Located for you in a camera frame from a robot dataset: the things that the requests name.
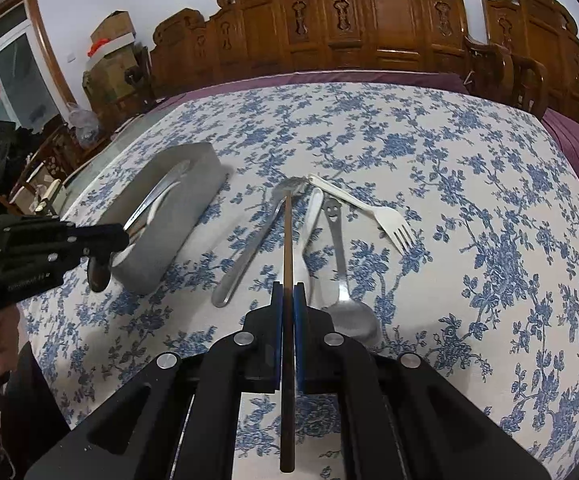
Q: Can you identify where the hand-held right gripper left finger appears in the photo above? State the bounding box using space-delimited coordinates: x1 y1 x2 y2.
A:
24 281 285 480

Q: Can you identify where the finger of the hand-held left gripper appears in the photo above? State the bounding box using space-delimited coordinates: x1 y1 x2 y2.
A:
0 215 131 275

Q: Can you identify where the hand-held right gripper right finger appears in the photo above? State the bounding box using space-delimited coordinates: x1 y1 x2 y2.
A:
293 281 553 480

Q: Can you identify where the metal spoon with smiley face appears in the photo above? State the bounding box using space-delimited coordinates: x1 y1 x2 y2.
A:
319 199 383 346

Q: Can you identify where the plain metal spoon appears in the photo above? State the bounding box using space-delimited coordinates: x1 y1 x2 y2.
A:
88 160 192 293

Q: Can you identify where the wooden chopstick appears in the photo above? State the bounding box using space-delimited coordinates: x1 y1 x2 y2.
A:
279 187 300 476

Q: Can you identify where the metal fork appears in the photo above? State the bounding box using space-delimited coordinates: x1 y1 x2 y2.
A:
212 176 310 308

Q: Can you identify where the rectangular metal tin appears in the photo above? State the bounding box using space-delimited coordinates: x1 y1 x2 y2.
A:
62 142 225 296

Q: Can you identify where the white plastic fork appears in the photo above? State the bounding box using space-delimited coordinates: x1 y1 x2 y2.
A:
307 174 417 256

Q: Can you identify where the wooden chair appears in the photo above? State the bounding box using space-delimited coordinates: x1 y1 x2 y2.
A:
0 125 85 211

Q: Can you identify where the clear plastic bag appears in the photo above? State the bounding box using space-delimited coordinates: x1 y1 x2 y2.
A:
66 102 101 142

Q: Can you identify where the large cardboard box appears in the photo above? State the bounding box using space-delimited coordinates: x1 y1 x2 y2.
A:
83 47 145 116

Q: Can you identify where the person's dark clothing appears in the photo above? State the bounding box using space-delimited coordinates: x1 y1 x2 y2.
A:
0 340 72 480

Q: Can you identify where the flat white box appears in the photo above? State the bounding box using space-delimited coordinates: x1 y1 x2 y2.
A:
86 32 137 58

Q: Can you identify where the small brown cardboard box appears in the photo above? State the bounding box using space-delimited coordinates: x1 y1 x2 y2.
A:
90 10 135 43

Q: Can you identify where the blue floral tablecloth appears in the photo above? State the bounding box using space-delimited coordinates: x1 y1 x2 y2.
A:
19 80 579 480

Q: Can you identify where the long purple sofa cushion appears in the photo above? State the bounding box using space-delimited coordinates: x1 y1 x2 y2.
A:
159 71 470 111

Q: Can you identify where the carved wooden sofa bench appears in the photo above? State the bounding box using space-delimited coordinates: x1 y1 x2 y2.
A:
149 0 515 106

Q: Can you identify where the carved wooden armchair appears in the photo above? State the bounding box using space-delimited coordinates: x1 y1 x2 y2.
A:
482 0 579 121

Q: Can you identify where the wooden door frame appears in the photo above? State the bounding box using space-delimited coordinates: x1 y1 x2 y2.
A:
0 0 77 111

